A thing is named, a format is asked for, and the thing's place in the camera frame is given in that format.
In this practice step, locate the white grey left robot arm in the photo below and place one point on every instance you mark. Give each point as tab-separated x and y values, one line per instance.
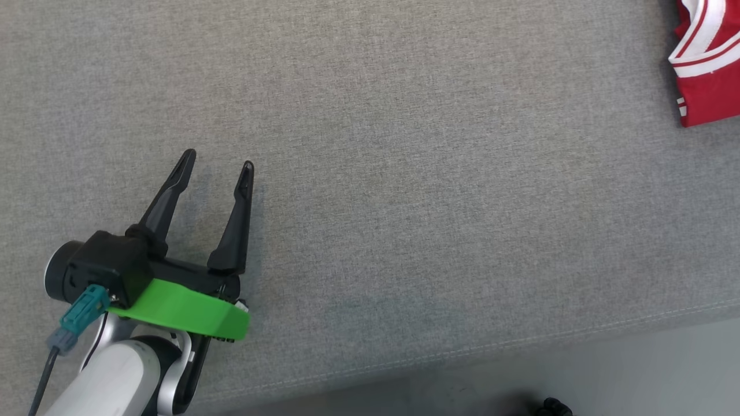
121	375

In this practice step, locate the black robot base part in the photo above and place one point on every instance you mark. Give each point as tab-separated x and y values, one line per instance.
554	407

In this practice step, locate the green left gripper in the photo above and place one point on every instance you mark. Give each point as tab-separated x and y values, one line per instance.
185	306

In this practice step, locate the red shirt with white sleeves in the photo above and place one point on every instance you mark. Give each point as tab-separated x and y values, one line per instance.
711	86

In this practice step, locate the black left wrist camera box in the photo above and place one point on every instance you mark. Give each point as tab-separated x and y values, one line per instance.
110	266

